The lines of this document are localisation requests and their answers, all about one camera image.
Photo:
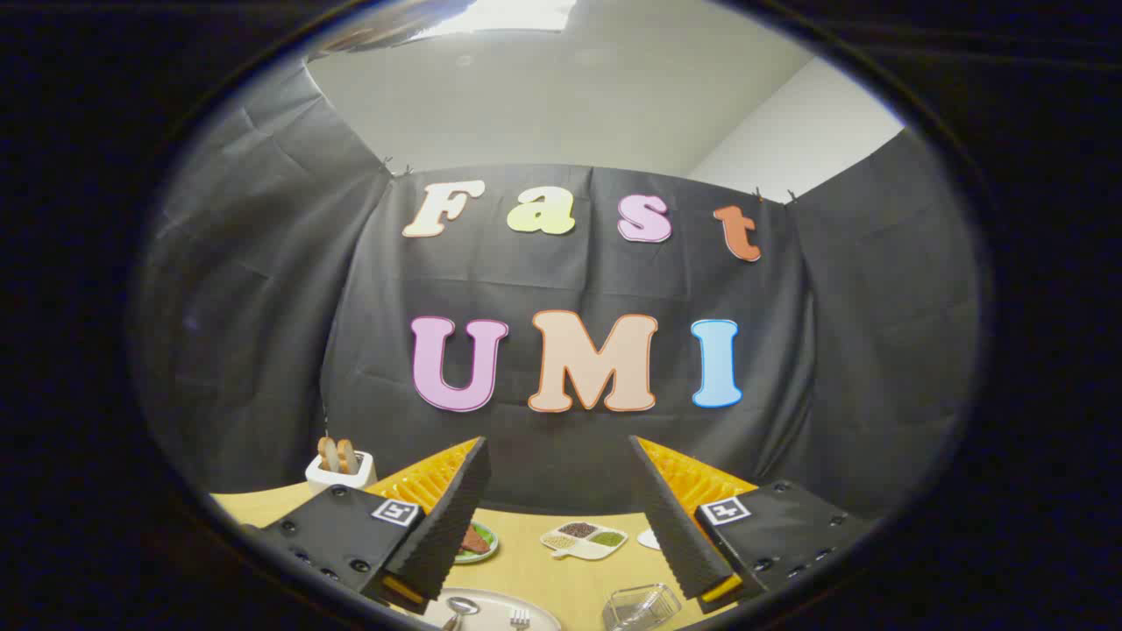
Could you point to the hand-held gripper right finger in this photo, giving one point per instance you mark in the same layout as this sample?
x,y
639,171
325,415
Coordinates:
x,y
671,517

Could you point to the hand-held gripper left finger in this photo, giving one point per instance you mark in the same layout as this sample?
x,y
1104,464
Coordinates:
x,y
456,508

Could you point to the square white coaster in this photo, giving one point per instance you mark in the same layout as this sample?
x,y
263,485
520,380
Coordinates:
x,y
649,539

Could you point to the brown meat piece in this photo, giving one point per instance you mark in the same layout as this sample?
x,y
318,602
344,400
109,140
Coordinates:
x,y
473,541

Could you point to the pale green plate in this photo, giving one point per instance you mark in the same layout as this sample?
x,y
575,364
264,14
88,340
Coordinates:
x,y
486,548

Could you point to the white divided seed dish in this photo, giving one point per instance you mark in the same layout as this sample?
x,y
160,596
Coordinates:
x,y
583,548

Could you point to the large white plate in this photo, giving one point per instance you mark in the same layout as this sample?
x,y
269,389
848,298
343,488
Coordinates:
x,y
491,609

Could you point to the toast slice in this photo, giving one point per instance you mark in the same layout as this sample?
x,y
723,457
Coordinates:
x,y
327,454
347,456

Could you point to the white toaster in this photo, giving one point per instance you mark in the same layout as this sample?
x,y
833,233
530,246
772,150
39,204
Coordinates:
x,y
337,478

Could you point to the ceiling light panel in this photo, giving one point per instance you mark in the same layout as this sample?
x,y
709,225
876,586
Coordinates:
x,y
508,13

